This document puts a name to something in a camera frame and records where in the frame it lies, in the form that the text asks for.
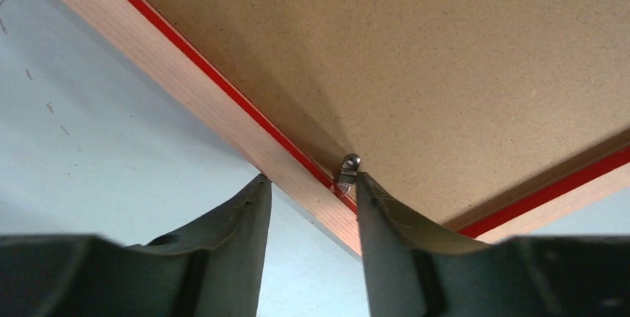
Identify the brown backing board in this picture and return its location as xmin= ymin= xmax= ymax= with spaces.
xmin=147 ymin=0 xmax=629 ymax=229

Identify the orange wooden picture frame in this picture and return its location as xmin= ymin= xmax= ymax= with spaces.
xmin=61 ymin=0 xmax=629 ymax=250

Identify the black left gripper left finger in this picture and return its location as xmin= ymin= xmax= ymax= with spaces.
xmin=1 ymin=174 xmax=272 ymax=316

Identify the small metal turn clip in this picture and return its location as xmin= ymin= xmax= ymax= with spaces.
xmin=335 ymin=154 xmax=362 ymax=195

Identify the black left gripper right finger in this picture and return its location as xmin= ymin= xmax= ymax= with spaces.
xmin=357 ymin=172 xmax=629 ymax=316

